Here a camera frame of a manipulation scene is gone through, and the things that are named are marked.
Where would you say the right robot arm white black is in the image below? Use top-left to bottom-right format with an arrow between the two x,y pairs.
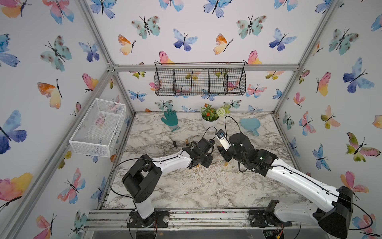
215,129 -> 353,239

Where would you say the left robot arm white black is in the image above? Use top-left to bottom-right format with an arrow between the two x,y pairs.
122,138 -> 215,220

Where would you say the light blue dustpan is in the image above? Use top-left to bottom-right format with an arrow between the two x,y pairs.
240,118 -> 261,136

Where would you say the potted artificial plant white pot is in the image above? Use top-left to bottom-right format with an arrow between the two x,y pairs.
201,104 -> 230,128

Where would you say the green hand-shaped brush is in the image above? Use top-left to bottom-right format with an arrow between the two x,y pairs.
161,109 -> 180,131

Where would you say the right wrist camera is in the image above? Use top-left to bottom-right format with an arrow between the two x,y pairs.
215,129 -> 231,151

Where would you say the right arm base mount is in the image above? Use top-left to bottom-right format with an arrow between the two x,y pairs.
249,200 -> 292,228

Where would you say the black wire wall basket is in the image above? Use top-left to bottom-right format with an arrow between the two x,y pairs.
151,62 -> 247,97

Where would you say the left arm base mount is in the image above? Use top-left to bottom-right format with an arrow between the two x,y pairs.
127,210 -> 170,229

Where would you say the white mesh wall basket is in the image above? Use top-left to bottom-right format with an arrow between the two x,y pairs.
69,98 -> 126,157

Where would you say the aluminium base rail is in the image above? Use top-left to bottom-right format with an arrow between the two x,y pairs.
85,208 -> 323,231

